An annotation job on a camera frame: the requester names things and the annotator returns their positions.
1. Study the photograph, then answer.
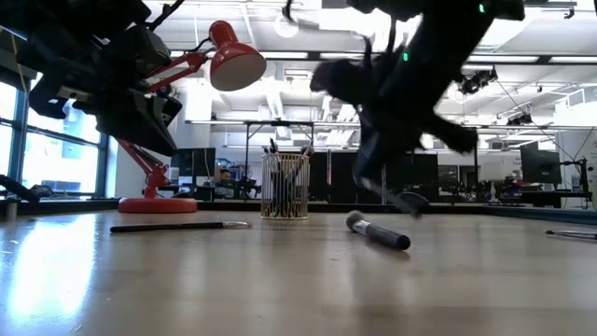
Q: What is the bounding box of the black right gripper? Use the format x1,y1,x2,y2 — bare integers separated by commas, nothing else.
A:
310,50,477,186

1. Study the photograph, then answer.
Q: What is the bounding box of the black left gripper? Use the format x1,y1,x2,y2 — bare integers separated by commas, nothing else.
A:
28,46,183,158

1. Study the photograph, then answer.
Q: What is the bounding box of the fluffy-headed black makeup brush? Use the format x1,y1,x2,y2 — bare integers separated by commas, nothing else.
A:
345,210,412,251

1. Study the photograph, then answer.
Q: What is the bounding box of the black monitor on arm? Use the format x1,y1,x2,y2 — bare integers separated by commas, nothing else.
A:
520,142,590,197

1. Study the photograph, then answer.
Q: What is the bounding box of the black computer monitor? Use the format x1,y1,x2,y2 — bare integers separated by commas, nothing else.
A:
170,147,217,178

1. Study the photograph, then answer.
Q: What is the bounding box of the dark office chair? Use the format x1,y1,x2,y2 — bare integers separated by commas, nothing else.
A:
393,190,430,209

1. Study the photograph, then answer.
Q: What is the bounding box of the red desk lamp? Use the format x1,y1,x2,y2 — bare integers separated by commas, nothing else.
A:
116,20,268,215

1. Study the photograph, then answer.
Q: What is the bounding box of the cluttered background desk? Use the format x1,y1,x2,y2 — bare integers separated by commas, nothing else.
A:
158,179,261,202

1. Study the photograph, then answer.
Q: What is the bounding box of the person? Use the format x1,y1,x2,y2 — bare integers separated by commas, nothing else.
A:
216,168,237,198

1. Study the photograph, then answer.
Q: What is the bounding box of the large framed window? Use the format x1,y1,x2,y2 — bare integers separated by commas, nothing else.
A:
0,78,113,202

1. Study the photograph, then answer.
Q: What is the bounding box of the black ceiling spotlight cluster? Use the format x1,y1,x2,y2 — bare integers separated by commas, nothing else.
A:
459,67,499,96

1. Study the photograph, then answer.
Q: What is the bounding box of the long ceiling light strip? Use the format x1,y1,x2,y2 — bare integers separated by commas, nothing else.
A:
167,49,597,65

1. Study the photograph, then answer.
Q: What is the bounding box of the dark background desk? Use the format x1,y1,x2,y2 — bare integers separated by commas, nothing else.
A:
493,186,593,210

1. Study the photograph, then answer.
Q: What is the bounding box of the black partition wall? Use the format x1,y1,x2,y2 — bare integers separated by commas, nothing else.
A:
310,151,477,205

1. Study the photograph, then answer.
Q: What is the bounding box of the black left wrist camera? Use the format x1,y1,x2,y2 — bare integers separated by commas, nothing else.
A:
132,26,173,78

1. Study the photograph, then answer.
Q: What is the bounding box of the grey background metal frame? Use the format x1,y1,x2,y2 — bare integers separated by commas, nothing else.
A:
185,119,479,204

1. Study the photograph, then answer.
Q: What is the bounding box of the gold wire cup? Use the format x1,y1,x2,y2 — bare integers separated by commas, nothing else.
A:
259,151,311,221

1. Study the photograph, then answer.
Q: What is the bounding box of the black aluminium table frame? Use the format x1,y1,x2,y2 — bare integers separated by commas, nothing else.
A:
0,198,597,226

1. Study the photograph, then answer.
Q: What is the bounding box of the white ceiling ring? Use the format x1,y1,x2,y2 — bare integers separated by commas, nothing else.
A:
273,12,299,39

